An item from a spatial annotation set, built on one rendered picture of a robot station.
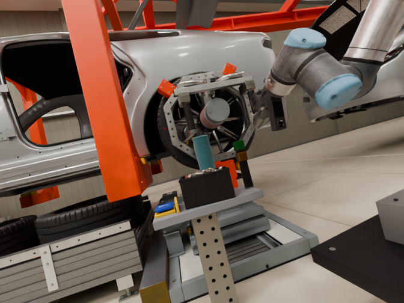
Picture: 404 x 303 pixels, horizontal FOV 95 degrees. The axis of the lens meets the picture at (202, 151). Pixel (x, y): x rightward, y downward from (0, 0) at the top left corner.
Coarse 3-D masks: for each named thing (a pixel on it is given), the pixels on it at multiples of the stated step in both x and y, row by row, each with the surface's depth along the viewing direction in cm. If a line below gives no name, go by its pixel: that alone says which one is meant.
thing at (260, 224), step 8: (256, 216) 120; (264, 216) 120; (232, 224) 117; (240, 224) 118; (248, 224) 113; (256, 224) 114; (264, 224) 115; (192, 232) 126; (224, 232) 110; (232, 232) 111; (240, 232) 112; (248, 232) 113; (256, 232) 114; (192, 240) 112; (224, 240) 110; (232, 240) 111; (192, 248) 107
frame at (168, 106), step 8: (208, 72) 113; (216, 72) 113; (184, 80) 110; (176, 88) 109; (232, 88) 117; (240, 96) 120; (168, 104) 107; (248, 104) 117; (168, 112) 107; (248, 112) 116; (168, 120) 107; (248, 120) 120; (168, 128) 107; (248, 128) 115; (176, 136) 107; (240, 136) 120; (248, 136) 115; (176, 144) 106; (184, 144) 108; (184, 152) 111; (192, 152) 108; (232, 152) 112; (216, 160) 110
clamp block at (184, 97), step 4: (180, 92) 87; (184, 92) 87; (188, 92) 88; (180, 96) 87; (184, 96) 87; (188, 96) 87; (180, 100) 87; (184, 100) 87; (188, 100) 87; (180, 104) 89
